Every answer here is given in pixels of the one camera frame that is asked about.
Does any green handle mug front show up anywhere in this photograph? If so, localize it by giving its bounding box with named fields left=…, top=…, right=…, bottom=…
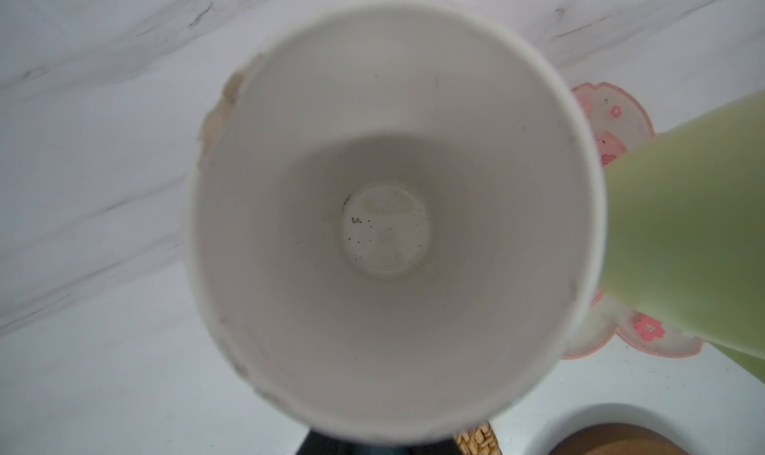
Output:
left=600, top=92, right=764, bottom=379

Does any blue mug back row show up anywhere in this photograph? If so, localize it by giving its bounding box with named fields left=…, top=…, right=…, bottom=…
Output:
left=184, top=0, right=607, bottom=446

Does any brown wooden round coaster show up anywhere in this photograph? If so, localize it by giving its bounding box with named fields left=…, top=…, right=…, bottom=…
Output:
left=549, top=423, right=689, bottom=455

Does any woven rattan round coaster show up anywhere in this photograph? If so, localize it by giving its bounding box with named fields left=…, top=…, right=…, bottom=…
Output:
left=454, top=422, right=503, bottom=455

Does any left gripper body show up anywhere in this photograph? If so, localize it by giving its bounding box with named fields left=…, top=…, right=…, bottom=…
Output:
left=296, top=431, right=463, bottom=455

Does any pink flower coaster left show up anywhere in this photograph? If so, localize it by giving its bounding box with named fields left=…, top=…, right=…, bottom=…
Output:
left=564, top=82, right=703, bottom=359

